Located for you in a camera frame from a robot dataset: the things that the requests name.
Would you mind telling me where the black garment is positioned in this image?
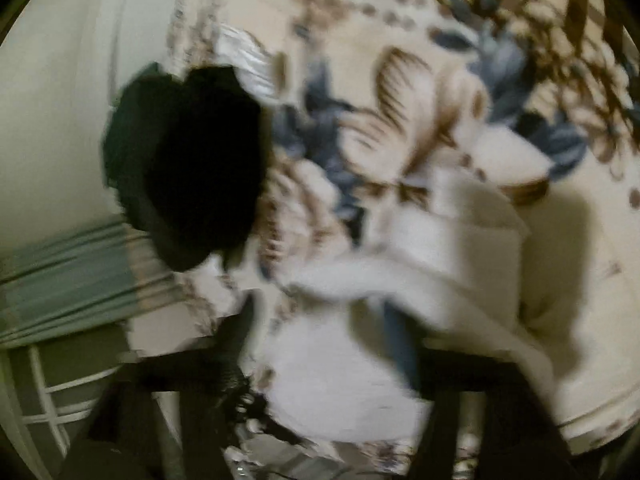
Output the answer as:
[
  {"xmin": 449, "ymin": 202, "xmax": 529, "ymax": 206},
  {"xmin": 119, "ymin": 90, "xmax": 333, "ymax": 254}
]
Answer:
[{"xmin": 101, "ymin": 63, "xmax": 266, "ymax": 272}]

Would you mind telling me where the window with white frame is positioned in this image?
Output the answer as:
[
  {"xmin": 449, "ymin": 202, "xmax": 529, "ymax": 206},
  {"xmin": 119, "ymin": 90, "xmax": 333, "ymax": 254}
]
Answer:
[{"xmin": 1, "ymin": 326, "xmax": 129, "ymax": 479}]

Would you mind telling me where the white bed headboard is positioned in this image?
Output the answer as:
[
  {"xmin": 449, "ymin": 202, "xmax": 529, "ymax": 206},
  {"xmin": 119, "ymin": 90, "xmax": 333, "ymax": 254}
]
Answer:
[{"xmin": 94, "ymin": 0, "xmax": 176, "ymax": 104}]

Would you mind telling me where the green curtain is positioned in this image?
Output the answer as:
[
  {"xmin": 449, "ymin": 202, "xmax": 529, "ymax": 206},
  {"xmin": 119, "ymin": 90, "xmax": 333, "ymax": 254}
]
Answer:
[{"xmin": 1, "ymin": 217, "xmax": 183, "ymax": 350}]

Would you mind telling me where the floral bed blanket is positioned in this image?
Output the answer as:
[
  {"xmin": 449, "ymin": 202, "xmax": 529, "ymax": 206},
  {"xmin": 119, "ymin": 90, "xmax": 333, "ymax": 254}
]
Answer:
[{"xmin": 164, "ymin": 0, "xmax": 640, "ymax": 476}]

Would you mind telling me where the white fuzzy garment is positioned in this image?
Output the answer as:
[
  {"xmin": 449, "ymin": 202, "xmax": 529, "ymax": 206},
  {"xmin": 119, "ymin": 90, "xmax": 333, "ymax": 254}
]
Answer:
[{"xmin": 260, "ymin": 170, "xmax": 553, "ymax": 443}]

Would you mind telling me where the brown checkered bed sheet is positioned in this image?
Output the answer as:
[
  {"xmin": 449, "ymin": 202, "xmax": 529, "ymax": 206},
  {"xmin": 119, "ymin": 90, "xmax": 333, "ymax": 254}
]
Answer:
[{"xmin": 438, "ymin": 0, "xmax": 639, "ymax": 133}]

